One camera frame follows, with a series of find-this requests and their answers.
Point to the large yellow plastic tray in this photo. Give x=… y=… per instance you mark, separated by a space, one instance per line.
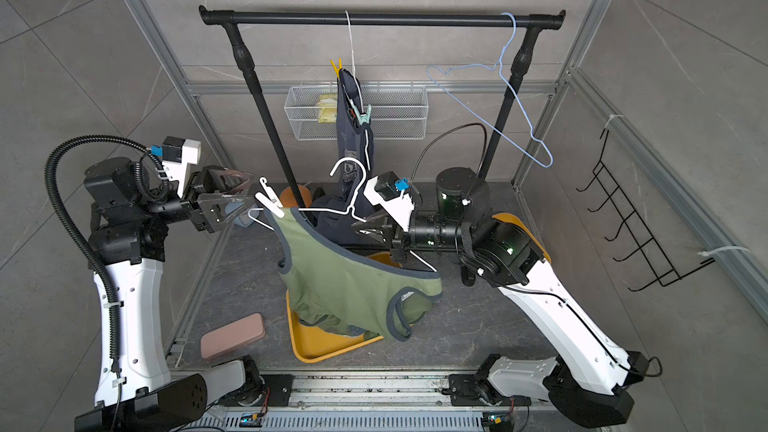
x=318 y=342

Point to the pink rectangular case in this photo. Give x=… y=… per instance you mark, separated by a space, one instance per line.
x=232 y=336

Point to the white wire basket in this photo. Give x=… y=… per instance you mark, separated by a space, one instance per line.
x=398 y=113

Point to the orange plush toy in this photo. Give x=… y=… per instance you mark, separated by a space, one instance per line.
x=288 y=199

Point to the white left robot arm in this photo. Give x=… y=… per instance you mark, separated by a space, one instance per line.
x=134 y=203

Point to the metal base rail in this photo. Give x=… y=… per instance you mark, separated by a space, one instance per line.
x=378 y=400

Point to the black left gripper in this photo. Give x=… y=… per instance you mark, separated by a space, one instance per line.
x=196 y=200

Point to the plain green tank top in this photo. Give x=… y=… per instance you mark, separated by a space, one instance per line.
x=412 y=299

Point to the light blue wire hanger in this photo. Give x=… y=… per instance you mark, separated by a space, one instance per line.
x=533 y=25

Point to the black wire wall rack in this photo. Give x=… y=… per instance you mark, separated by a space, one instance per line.
x=634 y=225

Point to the dark grey tank top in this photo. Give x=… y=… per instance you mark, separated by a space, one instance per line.
x=335 y=213

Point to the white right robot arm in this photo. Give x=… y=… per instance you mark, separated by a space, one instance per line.
x=588 y=380

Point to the yellow item in basket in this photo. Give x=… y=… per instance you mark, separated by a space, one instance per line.
x=327 y=106

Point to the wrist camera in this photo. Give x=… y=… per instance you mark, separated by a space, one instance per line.
x=177 y=156
x=392 y=193

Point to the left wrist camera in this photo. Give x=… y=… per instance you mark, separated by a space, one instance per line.
x=177 y=156

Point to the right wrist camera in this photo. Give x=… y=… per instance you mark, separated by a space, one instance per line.
x=392 y=193

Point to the green printed tank top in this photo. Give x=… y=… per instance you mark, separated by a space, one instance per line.
x=330 y=323

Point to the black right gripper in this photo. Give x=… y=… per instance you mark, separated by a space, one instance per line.
x=397 y=240

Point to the small yellow plastic tray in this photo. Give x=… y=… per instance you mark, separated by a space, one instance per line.
x=513 y=219

